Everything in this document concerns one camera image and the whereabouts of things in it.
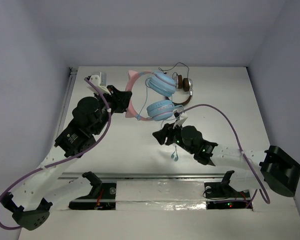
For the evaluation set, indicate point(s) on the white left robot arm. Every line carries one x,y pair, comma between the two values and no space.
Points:
28,202

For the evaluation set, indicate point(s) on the aluminium rail left edge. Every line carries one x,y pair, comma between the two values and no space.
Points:
62,115

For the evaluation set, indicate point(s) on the aluminium rail front edge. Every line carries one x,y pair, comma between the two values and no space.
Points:
140,176

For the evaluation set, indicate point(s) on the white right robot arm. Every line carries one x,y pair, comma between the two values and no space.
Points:
270,169

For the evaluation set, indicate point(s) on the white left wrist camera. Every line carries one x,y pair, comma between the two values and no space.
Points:
98,79

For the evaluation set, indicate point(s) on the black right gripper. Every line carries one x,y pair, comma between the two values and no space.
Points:
168,130

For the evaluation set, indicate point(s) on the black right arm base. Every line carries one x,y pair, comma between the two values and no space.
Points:
221,196

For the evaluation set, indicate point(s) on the brown silver headphones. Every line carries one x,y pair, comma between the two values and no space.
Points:
185,84

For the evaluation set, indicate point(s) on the pink blue cat-ear headphones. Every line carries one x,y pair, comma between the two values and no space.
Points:
151,91

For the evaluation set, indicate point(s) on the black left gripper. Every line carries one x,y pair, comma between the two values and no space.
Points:
115,99

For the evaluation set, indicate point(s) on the aluminium rail edge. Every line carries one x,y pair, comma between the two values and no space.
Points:
140,176
62,115

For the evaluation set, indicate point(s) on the clear tape strip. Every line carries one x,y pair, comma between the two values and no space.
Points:
166,195

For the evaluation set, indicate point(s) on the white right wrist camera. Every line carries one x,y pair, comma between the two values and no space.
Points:
181,117

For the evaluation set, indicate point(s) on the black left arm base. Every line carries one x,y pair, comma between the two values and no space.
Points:
101,195

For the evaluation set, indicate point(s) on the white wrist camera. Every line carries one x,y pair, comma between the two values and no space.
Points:
98,79
181,117

